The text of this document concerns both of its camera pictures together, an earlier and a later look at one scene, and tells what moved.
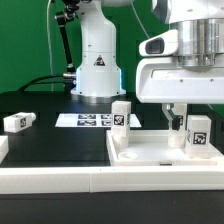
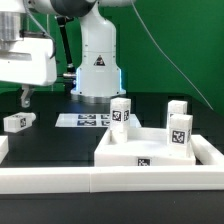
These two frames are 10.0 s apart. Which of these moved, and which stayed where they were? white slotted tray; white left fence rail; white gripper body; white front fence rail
Moved: white gripper body; white slotted tray
Stayed: white front fence rail; white left fence rail
